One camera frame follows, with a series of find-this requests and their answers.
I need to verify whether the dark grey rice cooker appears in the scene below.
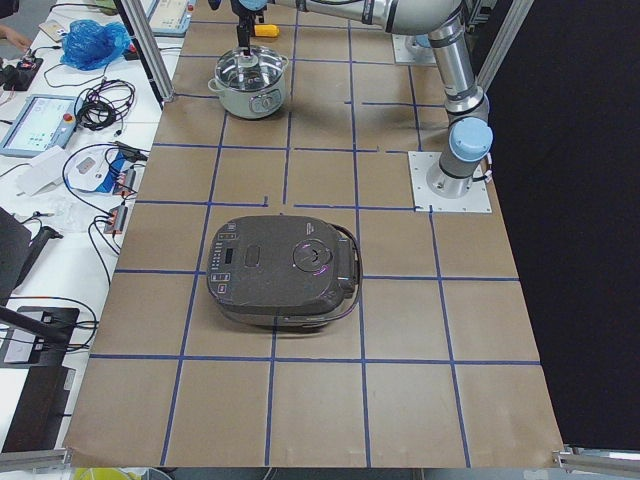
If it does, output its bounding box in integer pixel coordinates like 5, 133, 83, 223
206, 215, 363, 329

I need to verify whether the black coiled cable bundle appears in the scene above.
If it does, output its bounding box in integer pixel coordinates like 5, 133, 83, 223
75, 79, 137, 132

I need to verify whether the emergency stop button box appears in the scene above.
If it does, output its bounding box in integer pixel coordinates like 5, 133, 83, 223
123, 43, 139, 61

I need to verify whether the teach pendant tablet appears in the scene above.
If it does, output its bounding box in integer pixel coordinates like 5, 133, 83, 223
1, 94, 78, 158
146, 0, 196, 38

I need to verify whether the white device box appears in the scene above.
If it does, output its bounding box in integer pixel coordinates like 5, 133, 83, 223
65, 148, 120, 193

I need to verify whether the blue plastic bag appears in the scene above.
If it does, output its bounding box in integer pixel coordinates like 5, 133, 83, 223
60, 20, 131, 71

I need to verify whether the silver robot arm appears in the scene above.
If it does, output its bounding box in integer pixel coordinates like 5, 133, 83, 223
277, 0, 493, 199

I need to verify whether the aluminium frame post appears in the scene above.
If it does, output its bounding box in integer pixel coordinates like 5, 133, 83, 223
114, 0, 175, 108

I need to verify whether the yellow plastic corn cob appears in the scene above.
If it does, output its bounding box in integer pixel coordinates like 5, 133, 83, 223
254, 24, 280, 38

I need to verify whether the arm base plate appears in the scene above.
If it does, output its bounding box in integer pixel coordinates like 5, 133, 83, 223
392, 34, 436, 66
408, 151, 492, 214

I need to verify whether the glass pot lid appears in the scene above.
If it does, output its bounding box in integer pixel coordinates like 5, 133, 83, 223
214, 45, 289, 92

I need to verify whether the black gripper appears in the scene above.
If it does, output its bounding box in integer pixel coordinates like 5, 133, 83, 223
230, 0, 268, 55

